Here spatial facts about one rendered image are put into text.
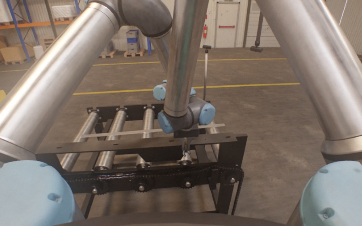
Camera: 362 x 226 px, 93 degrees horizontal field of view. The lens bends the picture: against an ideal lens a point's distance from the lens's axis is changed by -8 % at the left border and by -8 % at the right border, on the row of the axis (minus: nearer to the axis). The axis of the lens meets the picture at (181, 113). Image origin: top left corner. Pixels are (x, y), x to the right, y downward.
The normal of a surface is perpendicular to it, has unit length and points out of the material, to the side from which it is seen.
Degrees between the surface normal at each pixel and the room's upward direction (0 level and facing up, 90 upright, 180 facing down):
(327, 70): 74
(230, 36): 90
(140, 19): 112
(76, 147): 0
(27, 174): 5
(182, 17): 99
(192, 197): 0
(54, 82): 65
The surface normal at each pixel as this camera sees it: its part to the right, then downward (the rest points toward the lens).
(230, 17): 0.09, 0.49
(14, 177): 0.07, -0.85
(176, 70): -0.40, 0.59
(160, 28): 0.43, 0.71
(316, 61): -0.74, 0.20
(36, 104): 0.74, -0.13
